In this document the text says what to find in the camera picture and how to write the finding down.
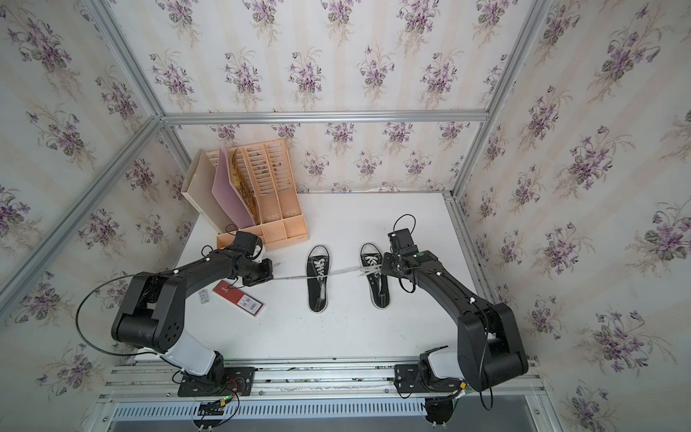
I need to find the black canvas sneaker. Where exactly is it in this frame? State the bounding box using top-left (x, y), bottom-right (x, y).
top-left (360, 243), bottom-right (390, 310)
top-left (274, 245), bottom-right (331, 313)

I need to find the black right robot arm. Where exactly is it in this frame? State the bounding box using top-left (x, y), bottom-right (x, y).
top-left (381, 251), bottom-right (529, 392)

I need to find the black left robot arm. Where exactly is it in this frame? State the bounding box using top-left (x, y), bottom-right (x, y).
top-left (111, 249), bottom-right (274, 385)

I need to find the red card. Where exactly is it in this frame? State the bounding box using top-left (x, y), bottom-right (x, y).
top-left (213, 280), bottom-right (266, 318)

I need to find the small grey tag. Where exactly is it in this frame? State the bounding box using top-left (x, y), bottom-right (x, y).
top-left (198, 289), bottom-right (210, 304)

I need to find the pink folder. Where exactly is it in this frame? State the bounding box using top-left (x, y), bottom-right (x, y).
top-left (212, 147), bottom-right (255, 229)

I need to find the yellow wanted poster book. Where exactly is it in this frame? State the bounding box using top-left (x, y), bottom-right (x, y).
top-left (228, 149), bottom-right (259, 224)

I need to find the peach plastic file organizer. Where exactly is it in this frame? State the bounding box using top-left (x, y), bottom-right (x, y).
top-left (207, 139), bottom-right (309, 250)

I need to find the beige folder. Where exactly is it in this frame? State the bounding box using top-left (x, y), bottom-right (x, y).
top-left (181, 149), bottom-right (238, 234)

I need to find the small circuit board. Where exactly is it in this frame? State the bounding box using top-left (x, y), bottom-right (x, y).
top-left (196, 401), bottom-right (227, 418)

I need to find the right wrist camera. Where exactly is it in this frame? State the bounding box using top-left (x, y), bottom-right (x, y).
top-left (388, 229), bottom-right (419, 256)

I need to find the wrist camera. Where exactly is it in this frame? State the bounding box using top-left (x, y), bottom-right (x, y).
top-left (229, 230), bottom-right (264, 260)
top-left (388, 229), bottom-right (419, 256)

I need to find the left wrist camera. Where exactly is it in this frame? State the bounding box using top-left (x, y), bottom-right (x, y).
top-left (229, 230), bottom-right (264, 260)

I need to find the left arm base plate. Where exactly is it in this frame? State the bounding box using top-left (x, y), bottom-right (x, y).
top-left (177, 367), bottom-right (257, 398)

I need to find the aluminium rail frame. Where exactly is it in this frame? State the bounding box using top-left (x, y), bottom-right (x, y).
top-left (84, 1), bottom-right (550, 431)

